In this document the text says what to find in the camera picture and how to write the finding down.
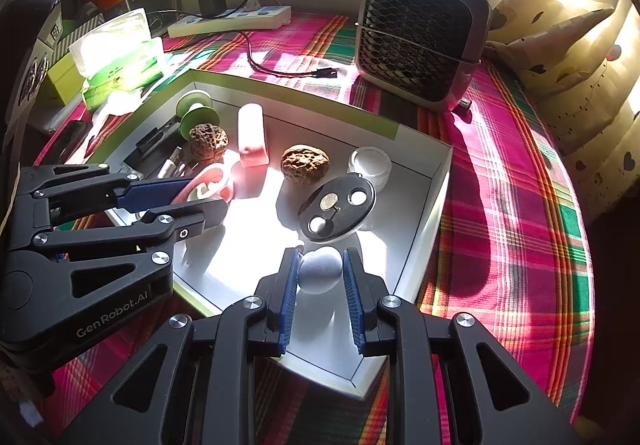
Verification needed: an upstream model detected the lime yellow cardboard box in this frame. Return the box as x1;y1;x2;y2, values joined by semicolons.
47;55;88;103

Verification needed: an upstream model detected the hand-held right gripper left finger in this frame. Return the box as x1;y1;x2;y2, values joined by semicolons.
57;247;303;445

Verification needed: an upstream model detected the pink oblong case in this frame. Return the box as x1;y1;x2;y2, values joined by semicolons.
238;104;271;169

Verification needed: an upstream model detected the dark pitted walnut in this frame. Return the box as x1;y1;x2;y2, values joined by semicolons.
188;123;229;162

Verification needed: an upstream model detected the white crumpled tissue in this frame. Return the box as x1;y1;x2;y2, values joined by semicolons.
87;90;151;146

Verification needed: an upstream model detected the black gadget with clear cap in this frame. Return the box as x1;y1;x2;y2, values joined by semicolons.
122;120;193;178

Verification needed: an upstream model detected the cream heart-print curtain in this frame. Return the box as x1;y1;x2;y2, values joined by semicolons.
487;0;636;226

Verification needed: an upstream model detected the brown wrinkled walnut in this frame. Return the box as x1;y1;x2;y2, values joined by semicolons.
281;145;331;184

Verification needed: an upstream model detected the grey egg-shaped ball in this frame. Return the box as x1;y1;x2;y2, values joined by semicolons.
297;246;345;295

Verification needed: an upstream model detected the black flat phone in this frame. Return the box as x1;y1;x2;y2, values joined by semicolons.
42;121;86;160

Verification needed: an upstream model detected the black charger adapter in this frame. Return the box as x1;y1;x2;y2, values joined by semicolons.
196;0;228;18

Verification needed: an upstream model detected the white power strip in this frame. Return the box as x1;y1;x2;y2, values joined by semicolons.
166;4;292;40

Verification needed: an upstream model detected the grey portable fan heater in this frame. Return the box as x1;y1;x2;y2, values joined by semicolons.
354;0;493;113

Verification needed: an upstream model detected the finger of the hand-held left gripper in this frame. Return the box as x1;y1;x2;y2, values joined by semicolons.
15;163;195;226
30;198;230;306

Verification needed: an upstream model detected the pink and white clip bundle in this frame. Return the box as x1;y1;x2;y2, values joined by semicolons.
175;162;236;206

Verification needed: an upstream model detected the black oval coin holder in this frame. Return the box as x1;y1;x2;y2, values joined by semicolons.
298;174;377;244

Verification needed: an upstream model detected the green tissue pack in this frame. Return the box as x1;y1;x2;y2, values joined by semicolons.
68;7;166;113

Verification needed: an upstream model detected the black cable with plug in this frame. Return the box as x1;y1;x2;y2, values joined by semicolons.
239;30;348;78

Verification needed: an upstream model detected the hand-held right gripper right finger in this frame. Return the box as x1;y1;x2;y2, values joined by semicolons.
342;247;583;445

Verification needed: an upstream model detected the shallow white cardboard box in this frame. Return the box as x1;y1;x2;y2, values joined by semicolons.
75;69;454;401

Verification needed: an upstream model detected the green thread spool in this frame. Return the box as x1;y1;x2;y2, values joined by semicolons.
175;90;221;138

